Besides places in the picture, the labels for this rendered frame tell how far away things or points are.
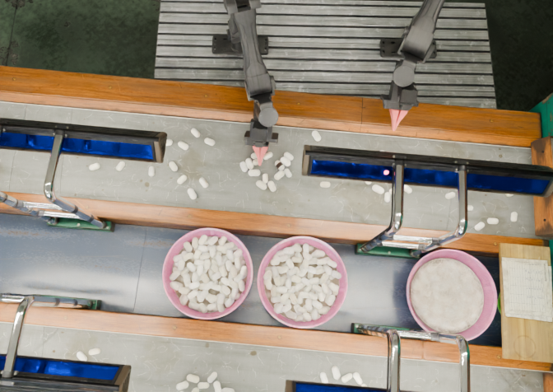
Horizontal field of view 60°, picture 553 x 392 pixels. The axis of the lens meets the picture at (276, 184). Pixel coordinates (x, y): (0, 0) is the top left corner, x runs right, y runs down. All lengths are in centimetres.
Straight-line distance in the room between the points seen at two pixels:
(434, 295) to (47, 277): 119
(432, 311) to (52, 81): 140
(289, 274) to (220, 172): 38
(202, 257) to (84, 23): 166
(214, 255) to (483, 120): 96
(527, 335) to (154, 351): 107
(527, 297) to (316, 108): 85
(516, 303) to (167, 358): 102
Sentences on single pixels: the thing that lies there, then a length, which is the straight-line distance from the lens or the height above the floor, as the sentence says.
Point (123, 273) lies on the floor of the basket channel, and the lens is 161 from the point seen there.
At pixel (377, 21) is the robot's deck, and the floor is 67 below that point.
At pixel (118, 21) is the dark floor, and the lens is 276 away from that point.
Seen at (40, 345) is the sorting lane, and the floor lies 74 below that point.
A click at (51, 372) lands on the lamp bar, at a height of 109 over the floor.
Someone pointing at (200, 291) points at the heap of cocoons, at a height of 73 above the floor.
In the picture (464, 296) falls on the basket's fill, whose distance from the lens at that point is 159.
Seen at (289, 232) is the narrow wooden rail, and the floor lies 76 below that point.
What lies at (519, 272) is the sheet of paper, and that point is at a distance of 162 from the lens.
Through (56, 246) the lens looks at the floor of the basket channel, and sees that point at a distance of 169.
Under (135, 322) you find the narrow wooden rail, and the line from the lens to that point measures 150.
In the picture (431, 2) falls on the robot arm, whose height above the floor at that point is 108.
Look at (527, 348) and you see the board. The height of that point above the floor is 78.
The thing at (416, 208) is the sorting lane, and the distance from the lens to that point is 158.
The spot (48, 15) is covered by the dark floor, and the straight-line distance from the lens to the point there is 291.
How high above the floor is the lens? 221
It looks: 75 degrees down
